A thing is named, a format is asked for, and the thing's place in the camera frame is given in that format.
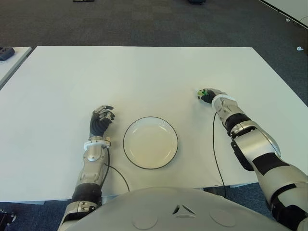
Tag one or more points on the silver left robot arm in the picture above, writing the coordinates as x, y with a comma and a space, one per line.
92, 154

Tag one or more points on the dark device on side table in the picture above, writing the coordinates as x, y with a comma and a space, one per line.
6, 53

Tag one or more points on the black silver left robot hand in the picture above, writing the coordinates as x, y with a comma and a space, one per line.
98, 124

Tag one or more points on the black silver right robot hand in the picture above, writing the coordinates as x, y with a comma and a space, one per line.
210, 95

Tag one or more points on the green white toothpaste tube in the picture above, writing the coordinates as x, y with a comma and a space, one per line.
199, 92

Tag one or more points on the white side table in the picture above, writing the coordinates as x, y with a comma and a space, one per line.
9, 68

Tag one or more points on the white background table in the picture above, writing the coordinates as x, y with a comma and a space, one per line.
293, 7

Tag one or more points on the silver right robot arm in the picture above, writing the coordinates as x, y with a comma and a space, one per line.
255, 142

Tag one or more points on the white plate with black rim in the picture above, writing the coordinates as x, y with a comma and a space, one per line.
150, 144

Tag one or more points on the grey robot torso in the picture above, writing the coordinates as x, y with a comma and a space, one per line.
180, 211

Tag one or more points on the black wheeled base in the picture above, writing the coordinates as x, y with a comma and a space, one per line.
6, 216

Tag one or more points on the black flat floor object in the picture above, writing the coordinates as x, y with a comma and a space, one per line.
83, 1

